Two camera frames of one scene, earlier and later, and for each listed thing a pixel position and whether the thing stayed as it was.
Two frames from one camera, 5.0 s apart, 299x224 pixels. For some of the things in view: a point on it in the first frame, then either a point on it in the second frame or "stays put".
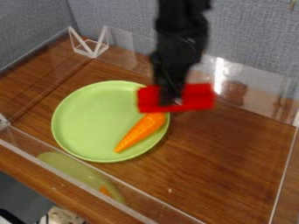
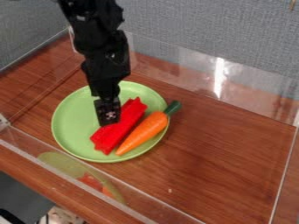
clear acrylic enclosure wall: [50, 187] stays put
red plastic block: [199, 98] -> [110, 137]
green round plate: [94, 117] stays put
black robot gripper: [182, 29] -> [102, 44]
